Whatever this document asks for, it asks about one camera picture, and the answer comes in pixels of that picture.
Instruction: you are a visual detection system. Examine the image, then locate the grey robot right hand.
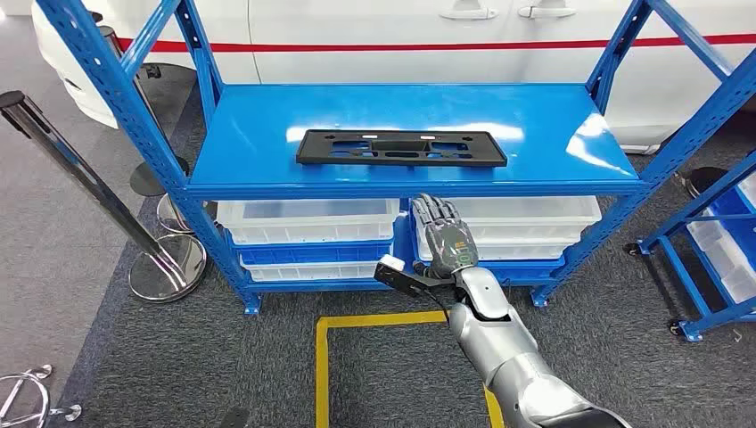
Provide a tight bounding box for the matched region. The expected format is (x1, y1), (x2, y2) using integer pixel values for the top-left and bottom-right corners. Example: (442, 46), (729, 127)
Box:
(411, 193), (480, 280)

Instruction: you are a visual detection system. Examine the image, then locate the black plastic plate frame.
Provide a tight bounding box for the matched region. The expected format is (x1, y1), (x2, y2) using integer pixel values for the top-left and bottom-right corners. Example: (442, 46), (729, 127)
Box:
(296, 129), (508, 168)

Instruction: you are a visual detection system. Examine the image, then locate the blue metal shelf rack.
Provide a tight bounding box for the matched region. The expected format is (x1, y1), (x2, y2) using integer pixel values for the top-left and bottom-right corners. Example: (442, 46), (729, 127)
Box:
(35, 0), (756, 316)

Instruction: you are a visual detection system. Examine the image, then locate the white plastic crate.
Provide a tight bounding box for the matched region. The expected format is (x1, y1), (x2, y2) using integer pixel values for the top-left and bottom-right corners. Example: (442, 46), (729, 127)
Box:
(241, 257), (379, 283)
(686, 208), (756, 305)
(411, 196), (603, 243)
(217, 199), (401, 246)
(738, 172), (756, 208)
(415, 226), (583, 261)

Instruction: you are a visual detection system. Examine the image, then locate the blue plastic crate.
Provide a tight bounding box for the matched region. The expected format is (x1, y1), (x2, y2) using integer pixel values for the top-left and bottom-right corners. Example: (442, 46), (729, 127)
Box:
(407, 253), (568, 286)
(226, 231), (395, 266)
(708, 187), (756, 255)

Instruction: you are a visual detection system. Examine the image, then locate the white car red stripe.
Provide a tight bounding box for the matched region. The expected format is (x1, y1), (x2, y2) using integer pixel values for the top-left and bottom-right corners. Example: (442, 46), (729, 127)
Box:
(32, 0), (756, 156)

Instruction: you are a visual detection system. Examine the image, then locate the blue wheeled metal rack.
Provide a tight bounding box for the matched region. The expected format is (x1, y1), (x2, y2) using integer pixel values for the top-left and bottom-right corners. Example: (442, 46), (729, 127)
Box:
(624, 150), (756, 344)

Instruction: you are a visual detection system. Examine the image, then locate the dark round stanchion base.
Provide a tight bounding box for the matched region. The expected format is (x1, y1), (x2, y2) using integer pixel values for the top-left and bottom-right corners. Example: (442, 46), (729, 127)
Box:
(678, 167), (730, 199)

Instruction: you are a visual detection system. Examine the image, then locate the black base stanchion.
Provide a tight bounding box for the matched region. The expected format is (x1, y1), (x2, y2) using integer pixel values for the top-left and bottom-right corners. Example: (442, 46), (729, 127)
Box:
(129, 156), (190, 197)

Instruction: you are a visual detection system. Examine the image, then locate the black seat chrome stool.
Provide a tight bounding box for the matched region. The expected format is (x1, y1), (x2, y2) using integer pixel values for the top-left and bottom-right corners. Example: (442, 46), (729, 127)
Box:
(0, 365), (83, 428)

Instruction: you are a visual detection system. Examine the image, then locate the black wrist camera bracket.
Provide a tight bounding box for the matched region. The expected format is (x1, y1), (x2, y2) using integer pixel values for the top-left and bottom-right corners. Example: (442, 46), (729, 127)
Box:
(401, 262), (459, 298)

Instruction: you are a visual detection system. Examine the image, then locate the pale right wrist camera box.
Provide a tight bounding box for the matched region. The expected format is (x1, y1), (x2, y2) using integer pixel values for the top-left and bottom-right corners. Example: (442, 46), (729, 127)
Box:
(374, 255), (415, 297)

